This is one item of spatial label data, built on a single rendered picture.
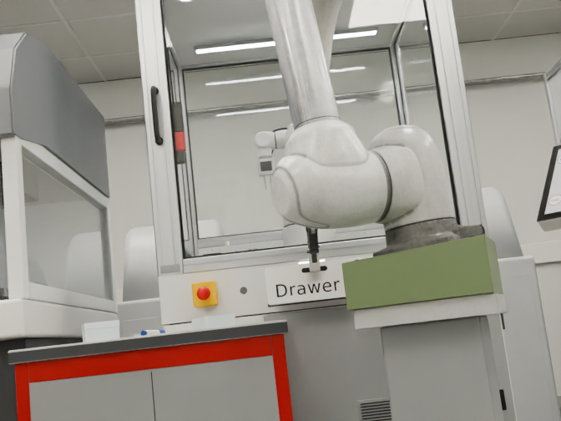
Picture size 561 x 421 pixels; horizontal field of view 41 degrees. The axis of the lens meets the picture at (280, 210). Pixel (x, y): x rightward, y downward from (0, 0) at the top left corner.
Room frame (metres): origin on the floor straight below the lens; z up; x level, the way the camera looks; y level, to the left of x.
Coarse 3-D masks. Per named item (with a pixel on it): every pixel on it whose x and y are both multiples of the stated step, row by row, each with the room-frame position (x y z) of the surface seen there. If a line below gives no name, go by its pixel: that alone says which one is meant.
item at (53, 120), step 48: (0, 48) 2.08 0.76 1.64; (0, 96) 2.02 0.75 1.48; (48, 96) 2.38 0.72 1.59; (0, 144) 2.11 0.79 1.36; (48, 144) 2.35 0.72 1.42; (96, 144) 3.03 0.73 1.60; (96, 192) 2.98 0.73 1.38; (48, 288) 2.27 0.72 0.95; (0, 336) 2.02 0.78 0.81; (48, 336) 2.26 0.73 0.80; (0, 384) 2.09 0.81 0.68
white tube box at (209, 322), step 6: (198, 318) 2.03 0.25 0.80; (204, 318) 1.98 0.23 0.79; (210, 318) 1.98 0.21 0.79; (216, 318) 1.99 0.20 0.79; (222, 318) 2.00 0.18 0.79; (228, 318) 2.00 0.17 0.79; (234, 318) 2.01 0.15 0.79; (192, 324) 2.08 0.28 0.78; (198, 324) 2.03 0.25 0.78; (204, 324) 1.98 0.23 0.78; (210, 324) 1.98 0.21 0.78; (216, 324) 1.99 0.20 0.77; (222, 324) 1.99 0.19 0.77; (228, 324) 2.00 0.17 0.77; (234, 324) 2.01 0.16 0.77
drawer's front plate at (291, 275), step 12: (300, 264) 2.20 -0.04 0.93; (324, 264) 2.20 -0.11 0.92; (336, 264) 2.20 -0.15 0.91; (276, 276) 2.20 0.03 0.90; (288, 276) 2.20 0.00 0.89; (300, 276) 2.20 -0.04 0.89; (312, 276) 2.20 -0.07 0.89; (324, 276) 2.20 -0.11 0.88; (336, 276) 2.20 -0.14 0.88; (288, 288) 2.20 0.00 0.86; (300, 288) 2.20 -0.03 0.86; (336, 288) 2.20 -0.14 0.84; (276, 300) 2.20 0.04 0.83; (288, 300) 2.20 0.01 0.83; (300, 300) 2.20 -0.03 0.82; (312, 300) 2.20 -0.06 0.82
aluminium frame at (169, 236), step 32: (160, 0) 2.29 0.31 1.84; (448, 0) 2.30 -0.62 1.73; (160, 32) 2.28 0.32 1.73; (448, 32) 2.30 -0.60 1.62; (160, 64) 2.28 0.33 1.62; (448, 64) 2.29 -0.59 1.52; (160, 96) 2.29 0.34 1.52; (448, 96) 2.30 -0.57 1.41; (160, 128) 2.28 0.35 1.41; (448, 128) 2.29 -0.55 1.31; (160, 160) 2.28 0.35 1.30; (448, 160) 2.31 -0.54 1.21; (160, 192) 2.28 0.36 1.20; (480, 192) 2.30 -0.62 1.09; (160, 224) 2.29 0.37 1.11; (480, 224) 2.30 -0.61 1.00; (160, 256) 2.28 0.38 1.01; (192, 256) 2.29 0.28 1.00; (224, 256) 2.28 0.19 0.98; (256, 256) 2.28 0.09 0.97; (288, 256) 2.28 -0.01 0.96; (320, 256) 2.28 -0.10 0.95
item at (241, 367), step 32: (32, 352) 1.68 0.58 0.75; (64, 352) 1.68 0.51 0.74; (96, 352) 1.68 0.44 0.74; (128, 352) 1.69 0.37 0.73; (160, 352) 1.69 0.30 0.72; (192, 352) 1.69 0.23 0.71; (224, 352) 1.69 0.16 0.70; (256, 352) 1.69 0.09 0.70; (32, 384) 1.69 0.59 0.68; (64, 384) 1.69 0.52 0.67; (96, 384) 1.69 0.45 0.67; (128, 384) 1.69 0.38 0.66; (160, 384) 1.69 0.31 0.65; (192, 384) 1.69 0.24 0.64; (224, 384) 1.69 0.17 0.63; (256, 384) 1.70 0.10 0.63; (288, 384) 1.70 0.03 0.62; (32, 416) 1.69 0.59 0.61; (64, 416) 1.69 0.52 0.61; (96, 416) 1.69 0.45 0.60; (128, 416) 1.69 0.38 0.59; (160, 416) 1.69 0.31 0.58; (192, 416) 1.69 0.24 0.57; (224, 416) 1.69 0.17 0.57; (256, 416) 1.70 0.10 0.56; (288, 416) 1.69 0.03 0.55
